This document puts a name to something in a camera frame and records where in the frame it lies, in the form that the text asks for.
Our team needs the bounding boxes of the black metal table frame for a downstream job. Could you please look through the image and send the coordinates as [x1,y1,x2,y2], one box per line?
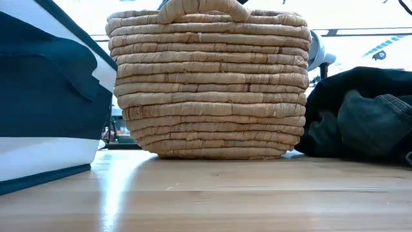
[104,141,142,151]

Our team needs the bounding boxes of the black garment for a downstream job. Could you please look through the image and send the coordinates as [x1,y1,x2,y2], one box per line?
[294,66,412,165]

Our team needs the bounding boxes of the dark blue jeans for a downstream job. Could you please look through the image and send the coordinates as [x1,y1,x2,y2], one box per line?
[307,89,412,160]

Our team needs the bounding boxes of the navy and white fabric bin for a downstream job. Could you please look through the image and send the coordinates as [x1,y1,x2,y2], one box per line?
[0,0,118,197]

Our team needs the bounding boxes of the white desk lamp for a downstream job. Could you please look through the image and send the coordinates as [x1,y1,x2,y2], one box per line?
[307,30,337,84]

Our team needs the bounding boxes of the tan wicker basket with handles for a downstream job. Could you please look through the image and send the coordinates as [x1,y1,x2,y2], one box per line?
[105,0,312,161]

